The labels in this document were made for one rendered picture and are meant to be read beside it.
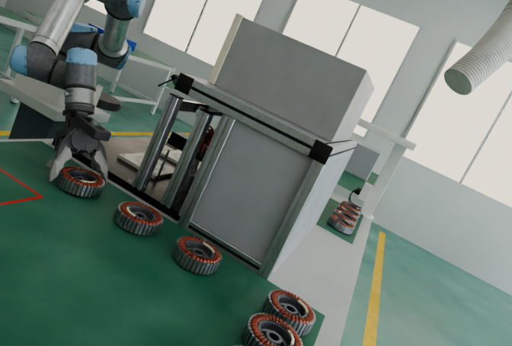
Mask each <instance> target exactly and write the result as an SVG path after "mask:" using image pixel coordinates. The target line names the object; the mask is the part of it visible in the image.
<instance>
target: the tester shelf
mask: <svg viewBox="0 0 512 346"><path fill-rule="evenodd" d="M174 89H176V90H178V91H180V92H182V93H184V94H186V95H188V96H190V97H192V98H194V99H196V100H198V101H200V102H202V103H204V104H206V105H208V106H210V107H212V108H214V109H216V110H217V111H219V112H221V113H223V114H225V115H227V116H229V117H231V118H233V119H235V120H237V121H239V122H241V123H243V124H245V125H247V126H249V127H251V128H253V129H255V130H257V131H259V132H261V133H263V134H264V135H266V136H269V137H270V138H272V139H275V140H276V141H278V142H280V143H282V144H284V145H286V146H289V147H290V148H292V149H295V150H296V151H298V152H301V153H302V154H304V155H306V156H308V157H309V158H311V159H314V160H316V161H317V162H320V163H322V164H323V165H326V164H328V163H329V162H333V161H334V160H337V159H339V158H342V157H344V156H346V155H349V154H351V153H353V151H354V150H355V148H356V146H357V144H358V143H357V142H355V141H353V140H352V139H349V140H345V141H338V142H329V141H327V140H326V139H323V138H321V137H320V136H317V135H315V134H314V133H311V132H309V131H308V130H305V129H303V128H302V127H298V126H297V125H295V124H293V123H290V122H289V121H287V120H284V119H283V118H281V117H278V116H277V115H275V114H272V113H271V112H269V111H266V110H265V109H262V108H260V107H258V106H256V105H254V104H252V103H250V102H248V101H246V100H244V99H242V98H240V97H238V96H236V95H234V94H232V93H230V92H228V91H225V90H223V89H221V88H219V87H217V86H215V85H212V84H210V83H209V82H208V81H207V80H205V79H201V78H197V77H194V76H192V75H187V74H184V73H180V75H179V77H178V80H177V82H176V85H175V87H174Z"/></svg>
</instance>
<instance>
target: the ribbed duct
mask: <svg viewBox="0 0 512 346"><path fill-rule="evenodd" d="M511 57H512V0H509V2H508V3H507V4H506V6H505V8H504V10H503V11H502V13H501V14H500V15H499V17H498V19H497V20H496V21H495V22H494V23H493V24H492V26H491V27H490V28H489V29H488V31H487V32H486V33H485V34H484V36H483V37H482V38H481V39H480V40H479V41H478V42H477V44H476V45H474V47H473V48H471V50H470V51H468V52H467V54H465V55H464V56H463V57H462V58H461V59H459V60H458V61H457V62H455V63H454V64H453V65H452V66H451V67H449V68H448V70H446V71H445V72H444V79H445V82H446V84H447V85H448V86H449V87H450V89H451V90H453V91H454V92H455V93H457V94H459V95H468V94H470V93H471V92H472V91H474V90H475V89H476V88H477V87H478V86H479V85H480V84H481V83H483V81H484V80H486V79H487V78H488V77H489V76H490V75H492V74H493V73H494V72H495V71H497V70H498V69H499V68H500V67H501V66H502V65H503V64H505V63H506V61H508V60H509V59H510V58H511Z"/></svg>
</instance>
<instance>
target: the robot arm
mask: <svg viewBox="0 0 512 346"><path fill-rule="evenodd" d="M89 1H90V0H54V1H53V3H52V4H51V6H50V8H49V10H48V12H47V13H46V15H45V16H44V18H43V20H42V21H41V23H40V26H39V27H38V28H37V31H36V32H35V34H34V36H33V37H32V39H31V41H30V42H29V44H28V46H27V47H26V46H22V45H17V46H16V47H15V48H14V49H13V51H12V53H11V57H10V61H9V66H10V68H11V69H12V70H13V71H15V72H17V73H20V74H22V75H24V76H26V77H27V76H28V77H30V78H34V79H36V80H38V81H41V82H45V83H47V84H49V85H52V86H55V87H57V88H61V89H63V90H65V92H64V95H65V110H64V111H62V115H63V116H66V123H65V129H63V130H60V131H56V135H55V151H56V155H55V157H54V158H53V159H51V160H49V161H48V162H47V164H46V167H47V168H50V172H49V182H52V181H53V180H54V179H55V178H57V177H58V176H59V171H60V170H61V169H62V168H63V166H64V163H65V162H66V161H67V160H70V158H71V157H72V154H84V153H87V154H88V153H89V155H90V157H91V164H90V166H91V168H92V169H93V170H94V171H97V172H100V174H101V177H102V178H103V179H104V181H105V184H107V176H108V171H107V156H106V152H105V148H104V146H103V145H102V143H101V142H100V140H103V141H109V139H110V136H111V132H110V131H108V130H107V129H106V128H104V127H103V126H102V125H100V124H99V123H98V122H97V121H96V120H94V119H93V118H92V117H88V115H92V114H94V108H95V106H96V80H97V65H98V64H97V62H99V63H101V64H103V65H106V66H109V67H111V68H112V69H117V70H121V69H122V68H123V67H124V66H125V64H126V61H127V60H128V57H129V55H130V52H131V46H129V45H128V43H127V41H126V37H127V34H128V30H129V27H130V22H131V20H132V19H134V18H139V17H140V16H141V14H142V11H143V9H144V6H145V3H146V0H97V1H99V2H102V3H104V8H105V10H106V12H107V17H106V21H105V26H104V33H103V34H99V33H98V29H97V28H96V27H92V26H90V25H87V24H83V23H79V22H75V20H76V18H77V17H78V14H79V12H80V11H81V9H82V6H83V5H84V3H87V2H89ZM56 142H57V146H56ZM91 150H93V152H90V151H91Z"/></svg>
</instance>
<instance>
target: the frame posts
mask: <svg viewBox="0 0 512 346"><path fill-rule="evenodd" d="M183 100H184V98H183V97H181V96H179V95H176V94H174V93H169V96H168V100H167V101H166V104H165V106H164V109H163V111H162V114H161V116H160V118H159V121H158V123H157V126H156V128H155V131H154V133H153V135H152V138H151V140H150V143H149V146H148V148H147V150H146V153H145V155H144V157H143V160H142V163H141V165H140V167H139V170H138V172H137V174H136V177H135V180H134V182H133V185H132V186H133V187H137V189H138V190H139V191H142V189H143V190H146V188H147V186H148V183H149V181H150V178H151V177H152V173H153V172H154V169H155V167H156V164H157V162H158V159H159V157H160V155H161V153H162V150H163V148H164V145H165V142H166V140H167V138H168V135H169V133H170V131H171V128H172V126H173V123H174V121H175V118H176V116H177V114H178V111H179V109H180V107H181V104H182V102H183ZM213 116H214V113H212V112H210V111H208V110H206V109H202V108H201V109H200V112H199V114H198V115H197V119H196V120H195V123H194V125H193V128H192V130H191V132H190V135H189V137H188V139H187V142H186V144H185V146H184V149H183V151H182V153H181V156H180V158H179V160H178V163H177V165H176V167H175V170H174V172H173V175H172V176H171V180H170V181H169V183H168V186H167V188H166V191H165V193H164V196H163V198H162V201H161V204H163V205H166V207H167V208H171V207H174V205H175V203H176V201H177V199H178V196H179V194H180V192H181V189H182V187H183V185H184V182H185V181H186V178H187V176H188V173H189V171H190V168H191V166H192V164H193V163H194V159H195V158H196V155H197V153H198V150H199V148H200V146H201V143H202V142H203V138H204V137H205V135H206V132H207V130H208V128H209V125H210V123H211V120H212V119H213Z"/></svg>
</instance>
